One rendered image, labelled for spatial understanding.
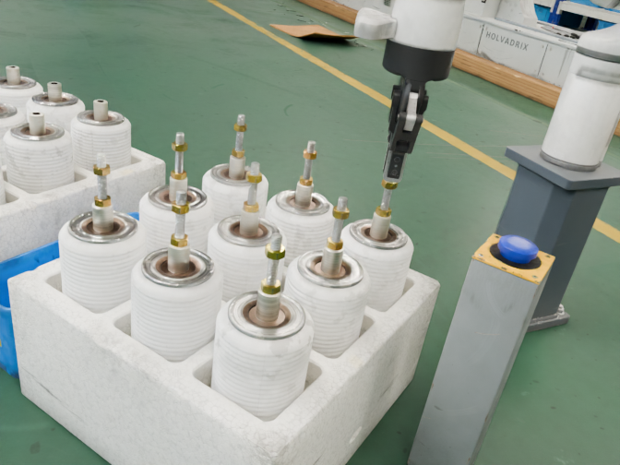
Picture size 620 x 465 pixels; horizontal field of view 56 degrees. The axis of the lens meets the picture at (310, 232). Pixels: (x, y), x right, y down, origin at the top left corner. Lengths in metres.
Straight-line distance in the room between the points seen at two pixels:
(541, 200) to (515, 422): 0.35
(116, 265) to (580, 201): 0.72
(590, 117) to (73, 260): 0.76
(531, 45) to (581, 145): 2.13
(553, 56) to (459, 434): 2.46
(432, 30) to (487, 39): 2.71
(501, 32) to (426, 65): 2.64
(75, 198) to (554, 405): 0.80
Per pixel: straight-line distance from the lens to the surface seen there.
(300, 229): 0.76
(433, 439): 0.76
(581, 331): 1.20
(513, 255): 0.62
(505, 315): 0.64
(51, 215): 0.95
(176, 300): 0.60
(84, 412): 0.75
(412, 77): 0.64
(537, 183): 1.03
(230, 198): 0.82
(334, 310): 0.63
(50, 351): 0.75
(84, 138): 1.03
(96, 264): 0.68
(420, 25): 0.64
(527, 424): 0.94
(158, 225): 0.75
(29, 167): 0.96
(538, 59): 3.09
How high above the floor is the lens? 0.59
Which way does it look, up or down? 28 degrees down
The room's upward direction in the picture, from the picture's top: 9 degrees clockwise
